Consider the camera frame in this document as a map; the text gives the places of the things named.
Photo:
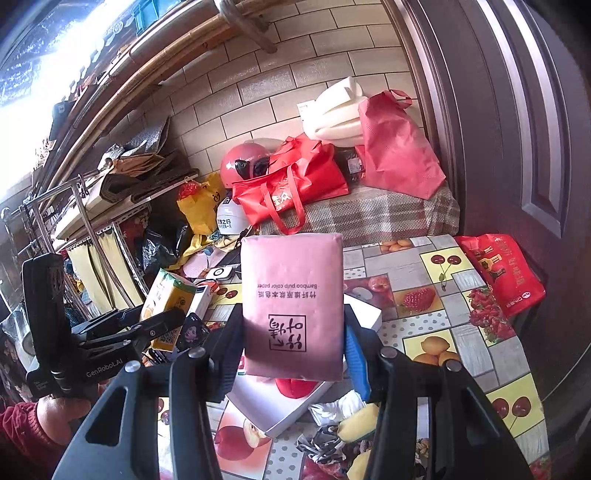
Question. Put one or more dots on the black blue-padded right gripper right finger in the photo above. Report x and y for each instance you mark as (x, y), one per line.
(468, 439)

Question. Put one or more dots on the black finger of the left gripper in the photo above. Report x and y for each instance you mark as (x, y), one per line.
(115, 327)

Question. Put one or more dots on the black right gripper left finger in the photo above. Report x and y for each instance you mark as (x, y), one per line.
(118, 438)

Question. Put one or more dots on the black white scrunchie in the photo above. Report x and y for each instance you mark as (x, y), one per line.
(324, 447)

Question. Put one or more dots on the pink tissue pack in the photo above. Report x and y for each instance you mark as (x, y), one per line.
(293, 306)

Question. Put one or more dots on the person's left hand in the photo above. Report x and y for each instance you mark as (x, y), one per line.
(55, 415)

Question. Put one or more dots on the photo card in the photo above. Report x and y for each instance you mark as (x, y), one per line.
(192, 334)

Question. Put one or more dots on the white power bank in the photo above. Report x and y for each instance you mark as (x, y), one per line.
(201, 300)

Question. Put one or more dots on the yellow green scouring sponge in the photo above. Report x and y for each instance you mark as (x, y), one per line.
(359, 425)

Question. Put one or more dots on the yellow sponge block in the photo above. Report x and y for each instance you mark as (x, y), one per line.
(359, 466)

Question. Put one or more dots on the metal shelf rack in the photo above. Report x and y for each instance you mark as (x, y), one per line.
(17, 226)

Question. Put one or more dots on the yellow plastic bag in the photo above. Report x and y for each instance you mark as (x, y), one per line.
(198, 202)

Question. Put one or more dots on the white cardboard box lid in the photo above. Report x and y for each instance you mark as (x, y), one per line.
(277, 401)

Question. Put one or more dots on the white cloth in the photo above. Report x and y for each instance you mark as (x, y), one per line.
(334, 412)

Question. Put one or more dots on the fruit pattern tablecloth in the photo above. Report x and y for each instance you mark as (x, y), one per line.
(423, 297)

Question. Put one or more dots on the red gift bag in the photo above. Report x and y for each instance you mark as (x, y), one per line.
(501, 263)

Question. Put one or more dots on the red plush apple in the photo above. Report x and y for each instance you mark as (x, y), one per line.
(295, 388)

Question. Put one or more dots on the red tote bag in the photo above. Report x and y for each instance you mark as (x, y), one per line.
(302, 171)

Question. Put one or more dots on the plaid cloth cover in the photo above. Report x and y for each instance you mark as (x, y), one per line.
(370, 215)

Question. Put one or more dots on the red fabric bag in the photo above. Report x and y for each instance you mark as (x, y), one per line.
(395, 153)

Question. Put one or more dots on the dark wooden door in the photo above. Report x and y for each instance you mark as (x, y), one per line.
(507, 107)

